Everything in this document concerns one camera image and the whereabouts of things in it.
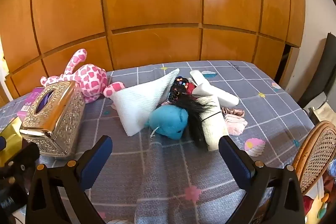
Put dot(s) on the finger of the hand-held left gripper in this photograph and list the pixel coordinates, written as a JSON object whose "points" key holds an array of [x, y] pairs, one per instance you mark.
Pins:
{"points": [[26, 158]]}

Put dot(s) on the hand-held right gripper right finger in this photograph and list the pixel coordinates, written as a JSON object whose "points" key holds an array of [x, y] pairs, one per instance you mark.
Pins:
{"points": [[236, 161]]}

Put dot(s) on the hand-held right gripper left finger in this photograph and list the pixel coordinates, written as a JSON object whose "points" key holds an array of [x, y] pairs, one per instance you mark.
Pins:
{"points": [[98, 158]]}

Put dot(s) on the gold cardboard box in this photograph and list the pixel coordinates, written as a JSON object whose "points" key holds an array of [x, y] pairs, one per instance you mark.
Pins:
{"points": [[10, 134]]}

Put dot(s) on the pink towel navy band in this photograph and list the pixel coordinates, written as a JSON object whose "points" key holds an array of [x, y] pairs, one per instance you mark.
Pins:
{"points": [[236, 125]]}

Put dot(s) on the cream towel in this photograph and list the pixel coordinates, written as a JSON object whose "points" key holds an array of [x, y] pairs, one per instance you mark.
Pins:
{"points": [[214, 129]]}

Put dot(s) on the brown satin scrunchie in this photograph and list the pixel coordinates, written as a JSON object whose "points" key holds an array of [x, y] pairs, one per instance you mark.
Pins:
{"points": [[232, 111]]}

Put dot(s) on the white card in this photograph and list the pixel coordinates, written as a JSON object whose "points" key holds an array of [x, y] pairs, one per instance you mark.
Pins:
{"points": [[223, 96]]}

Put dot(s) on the white cloth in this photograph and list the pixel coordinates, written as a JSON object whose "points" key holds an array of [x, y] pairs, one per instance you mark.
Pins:
{"points": [[139, 103]]}

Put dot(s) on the blue plush toy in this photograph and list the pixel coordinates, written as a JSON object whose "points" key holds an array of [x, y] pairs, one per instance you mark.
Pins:
{"points": [[168, 119]]}

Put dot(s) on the red fuzzy sock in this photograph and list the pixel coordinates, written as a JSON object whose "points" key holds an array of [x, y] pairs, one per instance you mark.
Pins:
{"points": [[191, 87]]}

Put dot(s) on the white foam block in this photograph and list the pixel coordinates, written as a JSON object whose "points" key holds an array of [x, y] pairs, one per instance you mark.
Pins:
{"points": [[199, 75]]}

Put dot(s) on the silver embossed tissue box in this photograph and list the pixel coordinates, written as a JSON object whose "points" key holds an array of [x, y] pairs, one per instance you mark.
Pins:
{"points": [[57, 119]]}

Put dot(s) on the purple cardboard box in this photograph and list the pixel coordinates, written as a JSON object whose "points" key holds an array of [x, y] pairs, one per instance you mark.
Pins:
{"points": [[30, 100]]}

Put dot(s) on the grey checked bed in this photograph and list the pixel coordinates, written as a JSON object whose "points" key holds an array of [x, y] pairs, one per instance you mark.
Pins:
{"points": [[162, 176]]}

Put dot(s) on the rattan chair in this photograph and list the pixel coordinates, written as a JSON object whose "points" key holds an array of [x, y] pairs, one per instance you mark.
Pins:
{"points": [[315, 155]]}

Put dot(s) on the pink spotted plush giraffe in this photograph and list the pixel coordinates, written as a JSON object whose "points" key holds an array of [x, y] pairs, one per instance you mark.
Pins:
{"points": [[89, 77]]}

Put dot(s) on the black chair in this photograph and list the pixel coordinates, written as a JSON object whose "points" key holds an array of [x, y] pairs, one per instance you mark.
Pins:
{"points": [[325, 71]]}

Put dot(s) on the wooden wardrobe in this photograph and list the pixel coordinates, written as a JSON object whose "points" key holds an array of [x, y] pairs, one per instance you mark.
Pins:
{"points": [[152, 3]]}

